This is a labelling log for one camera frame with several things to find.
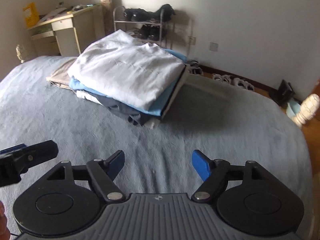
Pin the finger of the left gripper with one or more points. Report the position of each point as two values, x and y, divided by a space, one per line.
13 164
12 149

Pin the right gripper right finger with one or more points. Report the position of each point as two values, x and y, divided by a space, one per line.
247 198

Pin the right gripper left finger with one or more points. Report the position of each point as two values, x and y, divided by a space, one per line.
68 199

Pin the white garment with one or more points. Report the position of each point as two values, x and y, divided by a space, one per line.
125 75

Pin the person's left hand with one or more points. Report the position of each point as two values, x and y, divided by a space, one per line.
4 231

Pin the light blue bed sheet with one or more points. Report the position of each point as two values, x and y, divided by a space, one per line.
220 120

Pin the beige folded garment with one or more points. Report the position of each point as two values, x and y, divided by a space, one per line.
60 77

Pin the light blue folded garment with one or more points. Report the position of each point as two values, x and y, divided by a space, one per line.
160 99

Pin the light blue basin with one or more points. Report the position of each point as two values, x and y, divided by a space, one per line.
293 108

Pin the black boots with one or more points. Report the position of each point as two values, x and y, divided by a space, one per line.
283 94

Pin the white sneakers pair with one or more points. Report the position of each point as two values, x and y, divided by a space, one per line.
235 81

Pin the cream wooden desk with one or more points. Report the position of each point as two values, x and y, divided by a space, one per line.
68 34

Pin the dark navy folded garment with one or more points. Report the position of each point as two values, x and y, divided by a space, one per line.
133 116

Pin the yellow box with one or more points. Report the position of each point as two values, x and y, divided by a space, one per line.
31 16

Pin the grey shoes on floor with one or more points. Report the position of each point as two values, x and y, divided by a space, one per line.
195 68

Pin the black clothing on rack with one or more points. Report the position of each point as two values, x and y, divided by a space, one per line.
164 13

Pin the metal shoe rack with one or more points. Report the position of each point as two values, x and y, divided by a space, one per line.
145 31

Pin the wall switch plate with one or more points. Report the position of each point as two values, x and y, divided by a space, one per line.
213 47

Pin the wall socket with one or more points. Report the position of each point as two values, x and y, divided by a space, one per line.
192 40

